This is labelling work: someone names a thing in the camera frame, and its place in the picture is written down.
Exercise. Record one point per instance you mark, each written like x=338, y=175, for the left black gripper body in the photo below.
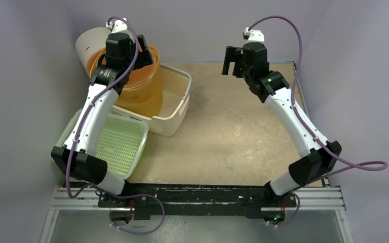
x=143, y=58

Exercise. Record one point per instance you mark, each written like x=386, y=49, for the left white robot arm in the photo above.
x=106, y=84

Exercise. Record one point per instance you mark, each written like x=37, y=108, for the peach plastic bucket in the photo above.
x=92, y=62

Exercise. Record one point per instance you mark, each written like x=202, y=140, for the cream plastic storage basket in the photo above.
x=176, y=97

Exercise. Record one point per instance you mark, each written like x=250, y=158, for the cylindrical mini drawer cabinet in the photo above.
x=90, y=42

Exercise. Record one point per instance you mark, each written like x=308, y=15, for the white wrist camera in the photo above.
x=252, y=35
x=118, y=26

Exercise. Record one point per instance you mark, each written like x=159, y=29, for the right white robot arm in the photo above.
x=273, y=90

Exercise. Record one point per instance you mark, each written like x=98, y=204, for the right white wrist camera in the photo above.
x=252, y=35

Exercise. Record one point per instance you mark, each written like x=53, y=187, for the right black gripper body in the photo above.
x=235, y=61

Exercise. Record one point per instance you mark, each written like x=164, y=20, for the yellow mesh waste basket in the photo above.
x=143, y=94

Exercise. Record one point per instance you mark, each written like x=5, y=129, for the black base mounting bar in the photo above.
x=253, y=202

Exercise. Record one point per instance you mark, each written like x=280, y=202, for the white perforated strainer basket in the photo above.
x=117, y=148

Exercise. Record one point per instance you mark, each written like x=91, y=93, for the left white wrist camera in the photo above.
x=118, y=26

